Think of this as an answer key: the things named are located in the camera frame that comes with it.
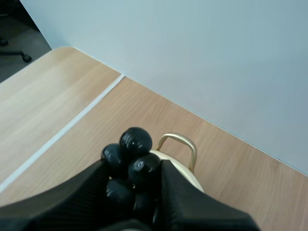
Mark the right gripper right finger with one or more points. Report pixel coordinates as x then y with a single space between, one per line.
192 207

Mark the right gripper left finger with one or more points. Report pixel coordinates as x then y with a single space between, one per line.
72 199

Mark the bunch of dark toy grapes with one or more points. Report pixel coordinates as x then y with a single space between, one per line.
133 158

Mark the black office chair base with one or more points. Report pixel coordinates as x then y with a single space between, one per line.
14 48

